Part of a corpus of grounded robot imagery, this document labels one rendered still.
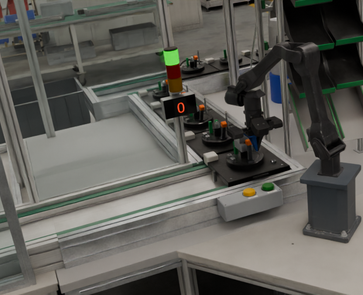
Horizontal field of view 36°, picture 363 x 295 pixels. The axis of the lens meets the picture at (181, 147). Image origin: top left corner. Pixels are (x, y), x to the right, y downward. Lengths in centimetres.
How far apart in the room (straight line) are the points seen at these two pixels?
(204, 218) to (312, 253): 38
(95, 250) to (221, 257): 40
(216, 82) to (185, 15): 623
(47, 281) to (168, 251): 38
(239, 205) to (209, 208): 11
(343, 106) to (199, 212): 72
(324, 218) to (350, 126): 52
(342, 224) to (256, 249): 27
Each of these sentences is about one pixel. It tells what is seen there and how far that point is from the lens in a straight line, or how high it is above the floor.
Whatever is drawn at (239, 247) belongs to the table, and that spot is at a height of 86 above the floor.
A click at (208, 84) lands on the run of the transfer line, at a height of 92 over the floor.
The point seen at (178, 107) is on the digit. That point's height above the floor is 120.
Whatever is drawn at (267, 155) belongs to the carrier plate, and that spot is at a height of 97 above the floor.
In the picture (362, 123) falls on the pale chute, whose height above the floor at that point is 103.
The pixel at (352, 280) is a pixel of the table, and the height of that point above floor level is 86.
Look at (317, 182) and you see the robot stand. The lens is 172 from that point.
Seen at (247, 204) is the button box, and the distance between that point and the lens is 185.
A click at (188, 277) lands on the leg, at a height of 75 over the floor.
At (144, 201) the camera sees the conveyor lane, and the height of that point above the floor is 92.
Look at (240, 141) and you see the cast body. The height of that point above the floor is 106.
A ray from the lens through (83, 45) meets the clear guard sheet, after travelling 194.
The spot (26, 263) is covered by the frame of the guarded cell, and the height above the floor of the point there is 94.
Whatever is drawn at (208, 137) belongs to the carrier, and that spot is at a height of 100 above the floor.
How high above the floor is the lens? 186
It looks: 23 degrees down
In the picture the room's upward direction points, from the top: 8 degrees counter-clockwise
